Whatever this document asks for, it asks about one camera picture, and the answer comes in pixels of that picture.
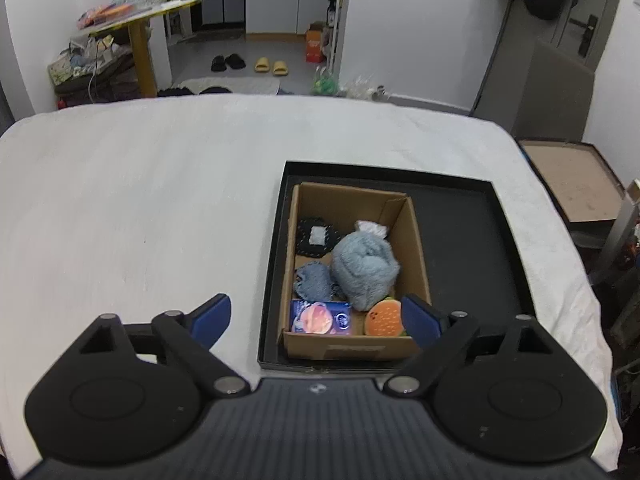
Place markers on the colourful clutter on table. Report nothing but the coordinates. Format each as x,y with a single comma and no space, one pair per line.
105,12

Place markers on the blue and pink packet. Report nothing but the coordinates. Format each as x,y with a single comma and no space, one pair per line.
320,317

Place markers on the white kitchen cabinet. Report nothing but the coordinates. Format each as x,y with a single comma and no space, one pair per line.
290,5

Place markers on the yellow round table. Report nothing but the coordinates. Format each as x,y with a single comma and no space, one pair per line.
140,45

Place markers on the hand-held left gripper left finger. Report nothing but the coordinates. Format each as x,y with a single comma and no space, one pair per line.
212,317

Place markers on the grey panel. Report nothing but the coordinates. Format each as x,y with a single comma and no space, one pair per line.
550,95

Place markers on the pile of bags under table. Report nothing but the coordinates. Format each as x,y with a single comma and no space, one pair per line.
90,75

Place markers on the green plastic bag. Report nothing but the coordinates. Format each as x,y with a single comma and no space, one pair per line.
327,84

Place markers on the brown cardboard box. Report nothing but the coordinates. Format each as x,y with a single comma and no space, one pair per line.
350,347

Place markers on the small clear plastic bag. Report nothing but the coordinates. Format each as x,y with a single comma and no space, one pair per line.
372,228

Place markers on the yellow slipper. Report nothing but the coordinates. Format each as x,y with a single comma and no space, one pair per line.
281,68
262,65

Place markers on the spray bottle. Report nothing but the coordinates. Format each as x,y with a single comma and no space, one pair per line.
332,10

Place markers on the grey-blue plush toy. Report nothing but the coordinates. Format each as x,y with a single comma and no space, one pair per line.
365,270

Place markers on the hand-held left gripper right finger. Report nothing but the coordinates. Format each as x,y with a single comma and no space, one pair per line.
420,322

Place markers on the brown board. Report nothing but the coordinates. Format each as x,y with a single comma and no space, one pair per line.
570,180

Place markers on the black shallow tray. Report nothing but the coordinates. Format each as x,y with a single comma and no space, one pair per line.
460,240

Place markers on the black round coaster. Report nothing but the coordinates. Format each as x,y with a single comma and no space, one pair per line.
307,247

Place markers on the burger plush toy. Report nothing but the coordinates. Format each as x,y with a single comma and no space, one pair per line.
384,317

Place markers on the crumpled clear plastic bag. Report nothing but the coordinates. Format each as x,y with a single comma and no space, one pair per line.
365,90

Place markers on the black slipper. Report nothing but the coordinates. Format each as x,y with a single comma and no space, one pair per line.
219,63
235,61

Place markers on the small blue knitted cloth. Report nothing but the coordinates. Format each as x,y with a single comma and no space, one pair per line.
315,282

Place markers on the orange carton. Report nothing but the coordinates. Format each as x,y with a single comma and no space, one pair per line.
315,45

